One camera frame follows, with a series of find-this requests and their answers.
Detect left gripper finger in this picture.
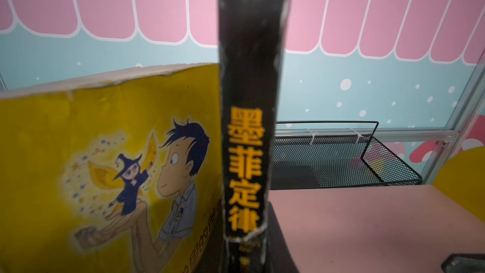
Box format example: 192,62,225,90
441,254,485,273

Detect black antler cover book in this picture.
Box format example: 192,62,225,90
218,0,290,272

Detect yellow cartoon cover book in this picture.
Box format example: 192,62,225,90
1,63,221,272

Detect yellow bookshelf pink blue shelves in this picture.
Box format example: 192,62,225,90
267,146,485,273

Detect black wire mesh basket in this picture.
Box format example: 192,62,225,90
271,121,423,190

